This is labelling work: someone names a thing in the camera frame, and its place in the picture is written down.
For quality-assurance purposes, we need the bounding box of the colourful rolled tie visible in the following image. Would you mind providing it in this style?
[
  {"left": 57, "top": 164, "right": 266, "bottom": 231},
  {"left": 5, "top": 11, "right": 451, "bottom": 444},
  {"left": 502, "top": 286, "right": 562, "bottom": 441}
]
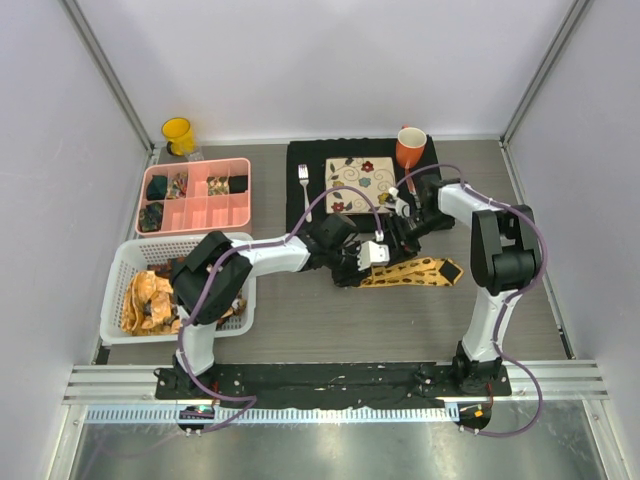
[{"left": 166, "top": 172, "right": 188, "bottom": 199}]

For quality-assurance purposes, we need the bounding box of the pink compartment organizer tray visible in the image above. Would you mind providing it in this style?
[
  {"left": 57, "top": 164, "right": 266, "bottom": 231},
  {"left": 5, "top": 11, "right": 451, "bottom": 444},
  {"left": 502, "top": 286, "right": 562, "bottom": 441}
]
[{"left": 135, "top": 158, "right": 252, "bottom": 237}]

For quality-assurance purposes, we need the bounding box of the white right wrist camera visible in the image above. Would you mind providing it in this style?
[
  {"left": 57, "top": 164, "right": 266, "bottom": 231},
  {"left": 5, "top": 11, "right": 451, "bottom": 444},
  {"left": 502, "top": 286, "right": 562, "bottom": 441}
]
[{"left": 386, "top": 187, "right": 411, "bottom": 218}]

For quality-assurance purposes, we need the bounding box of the knife with patterned handle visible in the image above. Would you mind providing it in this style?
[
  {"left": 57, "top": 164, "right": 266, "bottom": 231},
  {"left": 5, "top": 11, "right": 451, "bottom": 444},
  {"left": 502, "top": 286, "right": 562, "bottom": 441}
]
[{"left": 405, "top": 169, "right": 421, "bottom": 210}]

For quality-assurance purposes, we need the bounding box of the black cloth placemat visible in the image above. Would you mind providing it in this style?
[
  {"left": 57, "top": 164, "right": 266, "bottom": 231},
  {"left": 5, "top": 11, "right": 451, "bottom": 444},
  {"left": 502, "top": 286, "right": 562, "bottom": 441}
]
[{"left": 285, "top": 137, "right": 438, "bottom": 233}]

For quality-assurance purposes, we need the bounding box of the purple cable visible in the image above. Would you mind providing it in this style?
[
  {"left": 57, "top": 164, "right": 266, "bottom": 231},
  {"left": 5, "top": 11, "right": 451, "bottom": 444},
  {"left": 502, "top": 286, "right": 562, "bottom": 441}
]
[
  {"left": 389, "top": 163, "right": 551, "bottom": 439},
  {"left": 177, "top": 187, "right": 386, "bottom": 434}
]

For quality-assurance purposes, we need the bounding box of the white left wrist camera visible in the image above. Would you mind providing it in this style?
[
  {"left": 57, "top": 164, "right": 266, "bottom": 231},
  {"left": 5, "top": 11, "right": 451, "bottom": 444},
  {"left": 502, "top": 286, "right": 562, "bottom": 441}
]
[{"left": 357, "top": 241, "right": 390, "bottom": 271}]

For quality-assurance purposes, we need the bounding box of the floral square ceramic plate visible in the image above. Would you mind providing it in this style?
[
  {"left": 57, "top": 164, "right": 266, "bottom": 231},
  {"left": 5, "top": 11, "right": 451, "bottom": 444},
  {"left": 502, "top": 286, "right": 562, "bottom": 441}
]
[{"left": 324, "top": 157, "right": 396, "bottom": 215}]

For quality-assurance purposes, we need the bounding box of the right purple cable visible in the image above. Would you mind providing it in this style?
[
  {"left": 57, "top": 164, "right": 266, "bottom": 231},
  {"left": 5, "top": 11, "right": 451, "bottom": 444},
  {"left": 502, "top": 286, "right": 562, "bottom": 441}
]
[{"left": 389, "top": 163, "right": 551, "bottom": 439}]

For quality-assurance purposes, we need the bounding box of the black rolled tie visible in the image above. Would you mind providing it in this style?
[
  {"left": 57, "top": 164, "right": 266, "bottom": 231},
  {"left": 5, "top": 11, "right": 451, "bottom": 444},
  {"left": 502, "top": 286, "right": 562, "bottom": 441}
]
[{"left": 228, "top": 175, "right": 250, "bottom": 194}]

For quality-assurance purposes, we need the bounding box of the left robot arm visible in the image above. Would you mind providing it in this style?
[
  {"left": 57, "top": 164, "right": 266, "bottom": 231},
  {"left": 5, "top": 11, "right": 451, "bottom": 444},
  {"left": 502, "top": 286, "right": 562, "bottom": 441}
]
[{"left": 169, "top": 214, "right": 389, "bottom": 399}]

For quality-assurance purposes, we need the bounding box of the dark patterned rolled tie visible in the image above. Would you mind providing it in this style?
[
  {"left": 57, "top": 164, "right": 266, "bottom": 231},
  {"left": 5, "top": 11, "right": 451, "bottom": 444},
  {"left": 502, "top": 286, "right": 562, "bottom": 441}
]
[{"left": 138, "top": 202, "right": 164, "bottom": 233}]

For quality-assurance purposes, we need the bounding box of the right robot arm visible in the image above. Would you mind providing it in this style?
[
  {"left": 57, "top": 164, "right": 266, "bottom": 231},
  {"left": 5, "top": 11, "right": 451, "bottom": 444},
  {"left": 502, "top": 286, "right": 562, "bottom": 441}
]
[{"left": 383, "top": 175, "right": 544, "bottom": 395}]

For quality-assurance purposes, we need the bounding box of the yellow mug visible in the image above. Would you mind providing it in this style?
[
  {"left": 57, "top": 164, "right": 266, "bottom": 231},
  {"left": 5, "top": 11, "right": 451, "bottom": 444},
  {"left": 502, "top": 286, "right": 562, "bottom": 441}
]
[{"left": 161, "top": 117, "right": 197, "bottom": 156}]

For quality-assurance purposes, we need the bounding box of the white perforated plastic basket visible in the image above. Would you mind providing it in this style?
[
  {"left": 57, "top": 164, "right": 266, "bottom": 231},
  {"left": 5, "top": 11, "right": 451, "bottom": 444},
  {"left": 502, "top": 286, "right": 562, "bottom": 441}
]
[{"left": 100, "top": 234, "right": 257, "bottom": 345}]

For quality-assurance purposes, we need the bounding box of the clear plastic cup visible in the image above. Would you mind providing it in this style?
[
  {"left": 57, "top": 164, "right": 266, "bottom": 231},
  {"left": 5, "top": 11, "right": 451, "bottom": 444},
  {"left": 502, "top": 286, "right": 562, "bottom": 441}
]
[{"left": 184, "top": 145, "right": 204, "bottom": 162}]

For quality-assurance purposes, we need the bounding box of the silver fork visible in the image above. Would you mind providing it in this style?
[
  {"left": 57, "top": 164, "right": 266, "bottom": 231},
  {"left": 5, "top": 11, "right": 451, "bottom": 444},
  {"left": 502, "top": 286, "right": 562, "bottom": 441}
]
[{"left": 298, "top": 164, "right": 313, "bottom": 223}]

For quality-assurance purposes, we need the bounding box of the brown white patterned tie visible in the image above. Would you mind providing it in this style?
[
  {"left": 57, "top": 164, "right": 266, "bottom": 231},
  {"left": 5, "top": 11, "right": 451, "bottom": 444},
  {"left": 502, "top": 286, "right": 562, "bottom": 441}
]
[{"left": 147, "top": 257, "right": 247, "bottom": 326}]

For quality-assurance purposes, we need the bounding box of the beige patterned rolled tie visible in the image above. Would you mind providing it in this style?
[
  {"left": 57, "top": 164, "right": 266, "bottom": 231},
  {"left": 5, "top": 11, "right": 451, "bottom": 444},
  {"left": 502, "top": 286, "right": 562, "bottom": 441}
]
[{"left": 206, "top": 176, "right": 230, "bottom": 196}]

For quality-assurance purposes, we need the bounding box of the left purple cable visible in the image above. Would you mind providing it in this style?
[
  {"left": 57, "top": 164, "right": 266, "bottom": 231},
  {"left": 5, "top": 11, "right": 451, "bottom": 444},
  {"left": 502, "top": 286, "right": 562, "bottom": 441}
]
[{"left": 177, "top": 187, "right": 386, "bottom": 434}]

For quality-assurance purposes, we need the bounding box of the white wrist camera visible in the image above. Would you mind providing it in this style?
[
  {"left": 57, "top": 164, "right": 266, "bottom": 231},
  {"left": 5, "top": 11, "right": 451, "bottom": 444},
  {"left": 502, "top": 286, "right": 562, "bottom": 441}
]
[
  {"left": 386, "top": 187, "right": 411, "bottom": 218},
  {"left": 357, "top": 241, "right": 390, "bottom": 271}
]

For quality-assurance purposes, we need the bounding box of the dark green rolled tie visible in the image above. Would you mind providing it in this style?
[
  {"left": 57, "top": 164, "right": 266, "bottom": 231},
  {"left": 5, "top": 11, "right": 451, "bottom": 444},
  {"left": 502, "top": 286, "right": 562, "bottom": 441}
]
[{"left": 145, "top": 175, "right": 168, "bottom": 201}]

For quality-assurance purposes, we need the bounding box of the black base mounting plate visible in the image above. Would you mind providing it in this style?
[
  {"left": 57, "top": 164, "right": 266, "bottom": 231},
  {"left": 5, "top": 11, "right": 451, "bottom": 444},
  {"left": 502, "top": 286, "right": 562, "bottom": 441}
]
[{"left": 154, "top": 362, "right": 512, "bottom": 410}]

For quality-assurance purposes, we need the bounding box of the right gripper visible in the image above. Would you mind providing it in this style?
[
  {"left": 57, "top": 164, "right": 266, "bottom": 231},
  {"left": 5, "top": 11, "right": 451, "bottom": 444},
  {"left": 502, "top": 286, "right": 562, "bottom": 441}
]
[{"left": 382, "top": 209, "right": 452, "bottom": 270}]

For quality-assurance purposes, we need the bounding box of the orange mug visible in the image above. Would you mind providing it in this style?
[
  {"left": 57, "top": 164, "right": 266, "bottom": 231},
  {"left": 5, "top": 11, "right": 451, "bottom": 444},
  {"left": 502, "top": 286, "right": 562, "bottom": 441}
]
[{"left": 395, "top": 125, "right": 428, "bottom": 170}]

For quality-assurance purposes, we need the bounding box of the yellow beetle print tie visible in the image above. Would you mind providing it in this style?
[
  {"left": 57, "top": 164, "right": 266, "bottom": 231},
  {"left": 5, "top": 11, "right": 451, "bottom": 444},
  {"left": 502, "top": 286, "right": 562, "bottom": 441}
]
[{"left": 359, "top": 257, "right": 464, "bottom": 288}]

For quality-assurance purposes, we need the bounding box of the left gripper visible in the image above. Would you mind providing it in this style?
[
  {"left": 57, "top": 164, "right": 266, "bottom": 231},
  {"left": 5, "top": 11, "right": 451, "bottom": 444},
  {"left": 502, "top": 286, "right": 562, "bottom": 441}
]
[{"left": 324, "top": 241, "right": 370, "bottom": 287}]

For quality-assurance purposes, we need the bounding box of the orange patterned tie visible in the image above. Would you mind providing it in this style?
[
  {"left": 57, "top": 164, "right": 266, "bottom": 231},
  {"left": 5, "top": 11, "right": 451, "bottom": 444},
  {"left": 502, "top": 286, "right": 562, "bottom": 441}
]
[{"left": 120, "top": 270, "right": 181, "bottom": 336}]

